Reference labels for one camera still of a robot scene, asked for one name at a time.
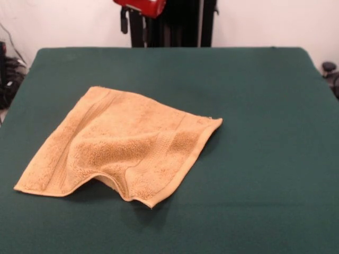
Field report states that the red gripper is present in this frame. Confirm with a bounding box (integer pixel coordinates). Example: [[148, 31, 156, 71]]
[[112, 0, 167, 34]]

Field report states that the tan terry towel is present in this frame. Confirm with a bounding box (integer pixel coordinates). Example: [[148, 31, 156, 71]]
[[13, 85, 224, 210]]

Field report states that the black upright stand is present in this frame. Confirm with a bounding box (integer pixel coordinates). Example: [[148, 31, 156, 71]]
[[123, 0, 220, 48]]

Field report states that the black box device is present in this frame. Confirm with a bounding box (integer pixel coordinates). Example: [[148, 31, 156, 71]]
[[0, 41, 6, 80]]

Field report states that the dark green table cloth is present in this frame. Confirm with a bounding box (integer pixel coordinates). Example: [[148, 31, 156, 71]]
[[0, 46, 339, 254]]

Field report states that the black round floor object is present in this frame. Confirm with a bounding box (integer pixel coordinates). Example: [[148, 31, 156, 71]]
[[322, 61, 339, 100]]

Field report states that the thin grey cable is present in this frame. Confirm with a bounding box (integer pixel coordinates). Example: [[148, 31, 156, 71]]
[[0, 22, 27, 64]]

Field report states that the black coiled cable bundle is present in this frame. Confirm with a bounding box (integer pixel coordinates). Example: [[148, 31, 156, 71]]
[[0, 57, 29, 110]]

